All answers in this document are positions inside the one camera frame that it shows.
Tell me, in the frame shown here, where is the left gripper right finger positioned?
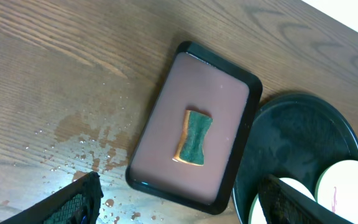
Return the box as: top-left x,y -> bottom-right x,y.
258,174 -> 351,224

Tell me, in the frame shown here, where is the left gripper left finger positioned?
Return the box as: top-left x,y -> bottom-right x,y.
1,171 -> 103,224

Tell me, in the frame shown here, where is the green plate with stain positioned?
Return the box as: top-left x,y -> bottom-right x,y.
314,160 -> 358,223

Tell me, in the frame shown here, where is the green yellow sponge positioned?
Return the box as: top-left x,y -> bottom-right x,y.
173,110 -> 213,166

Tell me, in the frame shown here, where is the round black tray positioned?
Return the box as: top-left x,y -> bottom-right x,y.
232,93 -> 358,223

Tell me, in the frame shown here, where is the rectangular black water tray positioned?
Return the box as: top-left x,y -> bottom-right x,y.
126,41 -> 263,215

